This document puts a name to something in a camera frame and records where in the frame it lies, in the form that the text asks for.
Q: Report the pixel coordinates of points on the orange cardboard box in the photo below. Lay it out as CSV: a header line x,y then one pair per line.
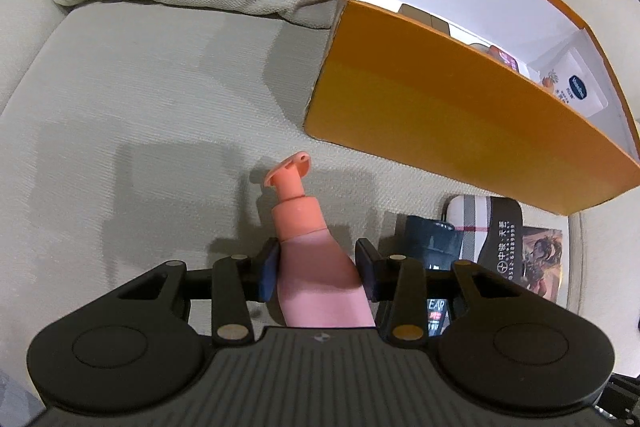
x,y
465,106

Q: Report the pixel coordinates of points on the pink pump bottle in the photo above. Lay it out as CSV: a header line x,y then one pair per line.
x,y
318,286

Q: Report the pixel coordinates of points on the plaid glasses case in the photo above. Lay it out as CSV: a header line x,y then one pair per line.
x,y
491,228

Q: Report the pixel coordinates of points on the white Vaseline lotion tube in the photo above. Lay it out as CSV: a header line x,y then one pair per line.
x,y
565,74

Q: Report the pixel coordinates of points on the brown illustrated card box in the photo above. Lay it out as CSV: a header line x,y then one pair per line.
x,y
542,256

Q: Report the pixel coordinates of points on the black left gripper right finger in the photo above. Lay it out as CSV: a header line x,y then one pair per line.
x,y
401,287

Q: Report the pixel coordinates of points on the brown cardboard small box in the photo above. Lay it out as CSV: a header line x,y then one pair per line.
x,y
424,18

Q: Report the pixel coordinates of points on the dark blue Clear shampoo bottle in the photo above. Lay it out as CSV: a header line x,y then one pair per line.
x,y
437,245

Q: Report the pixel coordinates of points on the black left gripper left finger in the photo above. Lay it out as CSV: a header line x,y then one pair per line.
x,y
229,285

